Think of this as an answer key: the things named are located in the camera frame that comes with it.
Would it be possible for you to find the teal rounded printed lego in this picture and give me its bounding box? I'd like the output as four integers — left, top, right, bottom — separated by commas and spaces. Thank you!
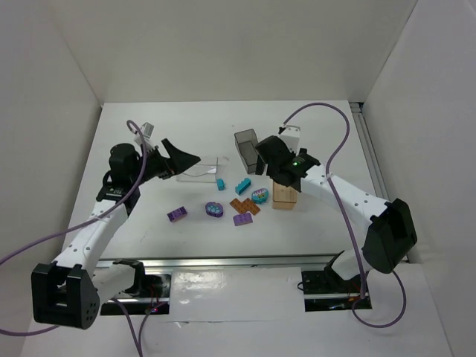
251, 188, 269, 205

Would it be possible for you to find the long teal lego brick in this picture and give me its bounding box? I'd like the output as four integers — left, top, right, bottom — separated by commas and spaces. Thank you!
235, 178, 251, 196

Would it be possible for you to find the small teal lego brick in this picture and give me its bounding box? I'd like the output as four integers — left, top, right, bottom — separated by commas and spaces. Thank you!
216, 178, 226, 191

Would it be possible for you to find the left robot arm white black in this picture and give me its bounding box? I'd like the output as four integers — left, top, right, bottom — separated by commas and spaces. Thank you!
31, 139, 201, 329

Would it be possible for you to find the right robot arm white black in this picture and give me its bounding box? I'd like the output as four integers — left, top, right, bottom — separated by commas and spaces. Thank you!
256, 135, 417, 280

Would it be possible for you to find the clear plastic container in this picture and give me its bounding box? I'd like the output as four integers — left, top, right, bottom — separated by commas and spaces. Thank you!
177, 156, 219, 184

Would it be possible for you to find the dark grey plastic container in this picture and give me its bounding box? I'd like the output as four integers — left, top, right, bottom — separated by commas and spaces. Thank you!
234, 129, 258, 175

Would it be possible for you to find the amber plastic container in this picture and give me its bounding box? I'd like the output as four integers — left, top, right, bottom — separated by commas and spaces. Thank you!
272, 182, 298, 210

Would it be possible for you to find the orange flat lego plate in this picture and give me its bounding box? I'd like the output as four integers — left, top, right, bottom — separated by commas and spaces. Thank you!
230, 198, 260, 216

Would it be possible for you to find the purple lego brick left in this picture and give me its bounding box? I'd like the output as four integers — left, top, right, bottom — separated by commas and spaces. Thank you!
167, 206, 187, 222

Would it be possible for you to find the light purple curved lego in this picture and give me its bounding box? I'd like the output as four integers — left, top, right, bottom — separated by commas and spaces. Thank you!
233, 212, 253, 226

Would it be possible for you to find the purple rounded printed lego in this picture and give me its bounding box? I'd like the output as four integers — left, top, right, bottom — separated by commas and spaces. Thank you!
205, 202, 224, 218

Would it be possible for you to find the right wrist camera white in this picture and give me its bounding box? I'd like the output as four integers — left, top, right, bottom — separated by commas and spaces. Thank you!
278, 124, 300, 154

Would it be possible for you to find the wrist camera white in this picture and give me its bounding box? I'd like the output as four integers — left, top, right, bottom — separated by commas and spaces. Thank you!
278, 124, 300, 154
134, 122, 155, 152

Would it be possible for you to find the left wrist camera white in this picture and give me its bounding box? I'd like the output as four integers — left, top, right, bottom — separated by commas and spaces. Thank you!
134, 122, 155, 152

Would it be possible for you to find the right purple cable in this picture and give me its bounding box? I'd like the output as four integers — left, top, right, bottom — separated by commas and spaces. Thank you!
282, 102, 407, 328

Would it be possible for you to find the purple cable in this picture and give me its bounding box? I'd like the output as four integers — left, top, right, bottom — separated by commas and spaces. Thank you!
282, 102, 407, 328
0, 119, 164, 356

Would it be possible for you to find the aluminium rail front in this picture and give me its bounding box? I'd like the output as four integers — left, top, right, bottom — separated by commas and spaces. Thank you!
92, 254, 347, 269

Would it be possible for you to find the aluminium rail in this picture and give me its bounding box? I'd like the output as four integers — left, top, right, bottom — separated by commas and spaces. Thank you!
92, 254, 347, 269
350, 102, 389, 199

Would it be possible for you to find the aluminium rail right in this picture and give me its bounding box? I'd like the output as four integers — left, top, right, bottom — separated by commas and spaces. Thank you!
350, 102, 389, 199

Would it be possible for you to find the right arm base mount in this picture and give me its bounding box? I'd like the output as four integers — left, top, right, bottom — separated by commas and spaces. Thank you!
297, 270, 361, 312

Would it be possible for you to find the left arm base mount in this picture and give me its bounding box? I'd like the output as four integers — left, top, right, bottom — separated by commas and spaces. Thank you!
115, 271, 172, 315

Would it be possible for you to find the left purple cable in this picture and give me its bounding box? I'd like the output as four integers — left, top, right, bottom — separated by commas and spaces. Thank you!
0, 119, 164, 356

